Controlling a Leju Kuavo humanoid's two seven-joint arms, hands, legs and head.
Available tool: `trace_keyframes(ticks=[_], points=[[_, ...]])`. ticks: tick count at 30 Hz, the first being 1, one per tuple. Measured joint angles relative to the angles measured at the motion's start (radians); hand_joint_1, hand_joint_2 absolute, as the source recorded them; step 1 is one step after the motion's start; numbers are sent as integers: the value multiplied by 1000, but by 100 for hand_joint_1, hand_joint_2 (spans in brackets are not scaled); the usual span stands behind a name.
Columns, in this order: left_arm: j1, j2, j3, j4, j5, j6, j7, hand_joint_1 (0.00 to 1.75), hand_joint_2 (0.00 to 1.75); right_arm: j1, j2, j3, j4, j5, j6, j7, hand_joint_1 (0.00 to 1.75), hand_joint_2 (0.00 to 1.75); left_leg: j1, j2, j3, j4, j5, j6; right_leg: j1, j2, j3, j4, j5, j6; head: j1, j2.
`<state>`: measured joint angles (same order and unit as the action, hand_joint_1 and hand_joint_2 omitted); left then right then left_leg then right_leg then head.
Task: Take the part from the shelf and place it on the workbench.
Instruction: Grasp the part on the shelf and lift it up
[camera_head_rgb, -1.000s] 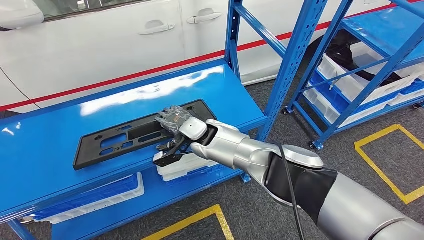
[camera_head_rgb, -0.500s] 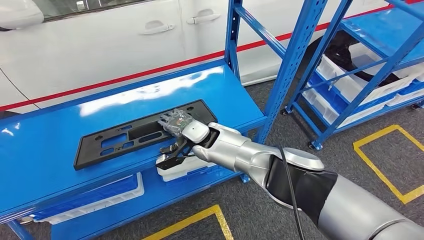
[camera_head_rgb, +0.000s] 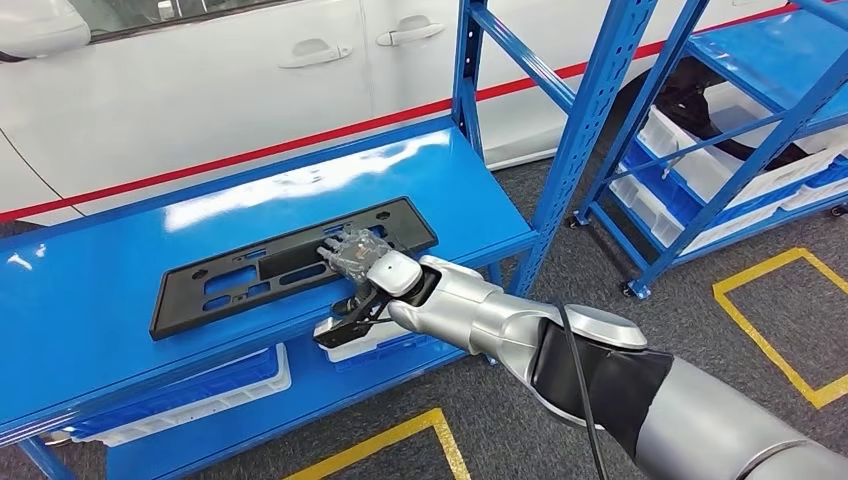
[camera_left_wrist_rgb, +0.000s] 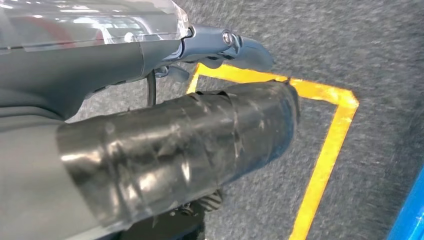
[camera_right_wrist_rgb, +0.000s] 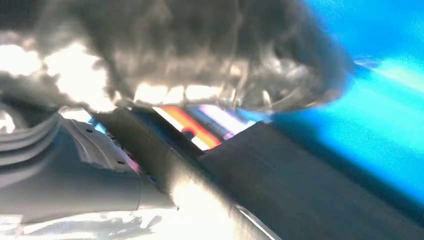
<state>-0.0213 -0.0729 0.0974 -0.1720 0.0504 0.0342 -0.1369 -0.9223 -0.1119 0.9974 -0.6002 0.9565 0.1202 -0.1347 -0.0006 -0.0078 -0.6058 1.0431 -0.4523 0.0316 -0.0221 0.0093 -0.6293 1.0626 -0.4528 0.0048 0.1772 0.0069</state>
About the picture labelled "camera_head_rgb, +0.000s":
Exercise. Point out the black plastic plate frame part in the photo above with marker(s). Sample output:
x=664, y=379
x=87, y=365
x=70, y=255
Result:
x=172, y=311

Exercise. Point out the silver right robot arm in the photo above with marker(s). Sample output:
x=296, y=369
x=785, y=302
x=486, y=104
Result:
x=464, y=311

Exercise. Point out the black car part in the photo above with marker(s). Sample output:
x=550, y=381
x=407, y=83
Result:
x=689, y=106

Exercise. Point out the blue steel shelf rack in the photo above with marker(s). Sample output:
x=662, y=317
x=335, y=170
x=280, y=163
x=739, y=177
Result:
x=99, y=305

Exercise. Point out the blue wheeled shelf rack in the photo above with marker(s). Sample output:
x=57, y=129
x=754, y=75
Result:
x=762, y=46

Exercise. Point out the white plastic bin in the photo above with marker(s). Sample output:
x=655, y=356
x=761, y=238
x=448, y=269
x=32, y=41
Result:
x=218, y=414
x=815, y=195
x=828, y=142
x=364, y=341
x=729, y=179
x=662, y=225

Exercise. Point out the white car with red stripe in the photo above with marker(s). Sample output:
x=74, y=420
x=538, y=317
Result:
x=199, y=112

